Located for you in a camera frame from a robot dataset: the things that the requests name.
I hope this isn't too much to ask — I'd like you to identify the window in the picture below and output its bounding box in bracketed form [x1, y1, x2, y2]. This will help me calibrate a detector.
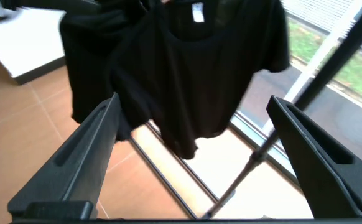
[229, 0, 362, 187]

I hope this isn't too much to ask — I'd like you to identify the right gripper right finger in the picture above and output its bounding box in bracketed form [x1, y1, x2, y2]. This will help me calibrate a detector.
[266, 95, 362, 218]

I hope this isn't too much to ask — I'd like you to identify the black mesh garment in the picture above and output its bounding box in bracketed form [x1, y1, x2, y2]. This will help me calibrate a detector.
[108, 0, 291, 160]

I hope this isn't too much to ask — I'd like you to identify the black clothes rack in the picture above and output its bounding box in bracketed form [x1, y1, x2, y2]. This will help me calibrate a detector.
[128, 0, 362, 220]

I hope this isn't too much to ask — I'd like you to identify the black ribbed-waist garment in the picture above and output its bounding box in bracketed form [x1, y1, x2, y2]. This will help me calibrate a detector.
[59, 0, 132, 141]

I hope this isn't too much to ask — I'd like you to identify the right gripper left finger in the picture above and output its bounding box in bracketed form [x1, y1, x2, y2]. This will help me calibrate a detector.
[7, 92, 122, 219]

